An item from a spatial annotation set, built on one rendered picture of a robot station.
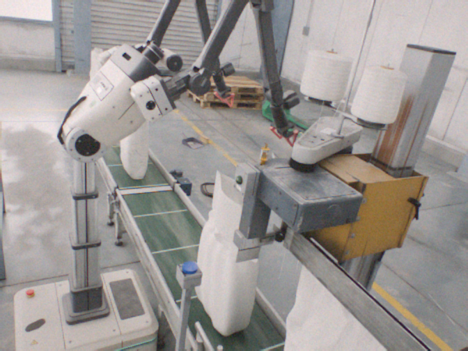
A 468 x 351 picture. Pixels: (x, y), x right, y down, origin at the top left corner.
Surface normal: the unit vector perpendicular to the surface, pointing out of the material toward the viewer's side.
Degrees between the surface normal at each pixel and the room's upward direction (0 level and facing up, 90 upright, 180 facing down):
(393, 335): 90
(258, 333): 0
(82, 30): 90
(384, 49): 90
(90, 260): 90
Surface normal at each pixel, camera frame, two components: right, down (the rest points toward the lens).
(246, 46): 0.45, 0.41
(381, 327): -0.88, 0.07
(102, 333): 0.15, -0.90
